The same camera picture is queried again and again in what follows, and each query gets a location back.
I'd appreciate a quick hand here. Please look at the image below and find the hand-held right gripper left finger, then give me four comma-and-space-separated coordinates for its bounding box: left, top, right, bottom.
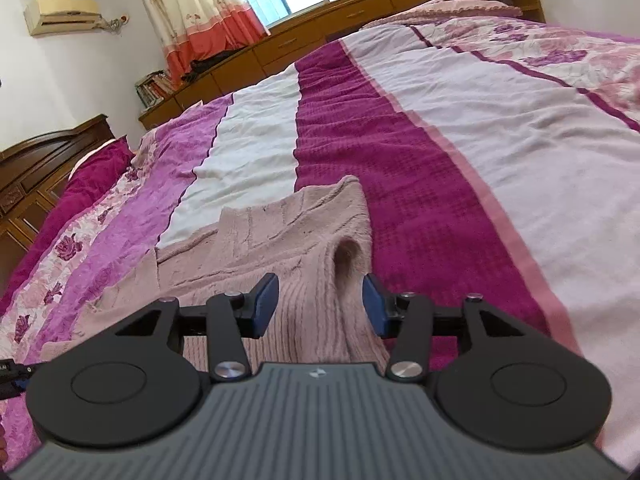
114, 272, 280, 382

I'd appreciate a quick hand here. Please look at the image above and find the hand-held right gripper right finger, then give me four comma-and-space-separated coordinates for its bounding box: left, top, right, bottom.
362, 273, 527, 382

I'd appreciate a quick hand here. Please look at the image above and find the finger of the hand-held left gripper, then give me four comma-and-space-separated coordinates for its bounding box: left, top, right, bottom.
0, 359, 39, 401

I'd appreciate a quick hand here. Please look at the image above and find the pink knitted sweater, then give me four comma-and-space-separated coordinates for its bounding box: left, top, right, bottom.
40, 175, 392, 367

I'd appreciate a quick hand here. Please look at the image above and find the striped floral bed blanket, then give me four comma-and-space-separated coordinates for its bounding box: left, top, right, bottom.
0, 22, 640, 476

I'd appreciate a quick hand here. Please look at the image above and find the magenta pillow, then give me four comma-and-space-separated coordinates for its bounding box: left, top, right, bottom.
0, 137, 134, 312

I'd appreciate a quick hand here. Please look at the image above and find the dark wooden headboard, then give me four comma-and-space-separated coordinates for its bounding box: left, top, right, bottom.
0, 114, 117, 281

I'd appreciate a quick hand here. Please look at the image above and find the row of books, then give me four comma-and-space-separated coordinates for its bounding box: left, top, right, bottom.
135, 71, 177, 109

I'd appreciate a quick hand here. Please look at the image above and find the black cloth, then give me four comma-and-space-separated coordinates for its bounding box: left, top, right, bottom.
180, 50, 247, 84

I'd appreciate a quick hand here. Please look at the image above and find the long wooden cabinet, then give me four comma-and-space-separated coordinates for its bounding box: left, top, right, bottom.
137, 0, 546, 131

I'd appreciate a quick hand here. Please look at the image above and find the floral curtain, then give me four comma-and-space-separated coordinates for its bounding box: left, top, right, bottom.
129, 0, 271, 89

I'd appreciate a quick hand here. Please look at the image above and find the pink frilled pillow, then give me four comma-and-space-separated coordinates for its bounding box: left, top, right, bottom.
362, 0, 523, 29

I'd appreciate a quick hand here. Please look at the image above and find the wall air conditioner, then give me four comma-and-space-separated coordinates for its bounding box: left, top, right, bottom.
24, 0, 104, 37

